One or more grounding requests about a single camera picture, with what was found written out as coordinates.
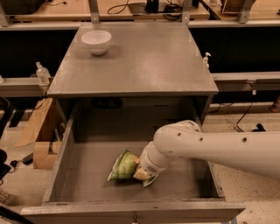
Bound wooden workbench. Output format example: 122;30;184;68
8;0;211;23
200;0;280;21

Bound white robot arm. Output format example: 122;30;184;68
140;120;280;180

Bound clear pump bottle left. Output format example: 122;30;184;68
36;62;51;84

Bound small white pump bottle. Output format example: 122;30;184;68
203;52;212;68

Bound white bowl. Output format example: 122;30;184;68
81;31;112;55

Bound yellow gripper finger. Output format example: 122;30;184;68
133;166;152;180

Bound black chair edge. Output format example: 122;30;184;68
0;96;13;180

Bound wooden workbench right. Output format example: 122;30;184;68
200;0;280;21

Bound green jalapeno chip bag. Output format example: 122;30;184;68
108;149;158;187

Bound open grey top drawer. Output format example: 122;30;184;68
22;103;245;224

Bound wooden workbench left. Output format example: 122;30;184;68
8;0;211;23

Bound black cables on bench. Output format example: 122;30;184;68
107;0;184;22

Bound grey wooden cabinet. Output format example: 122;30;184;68
48;22;218;120

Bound brown cardboard box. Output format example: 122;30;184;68
15;98;63;170

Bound black power adapter cable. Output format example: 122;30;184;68
235;82;256;133

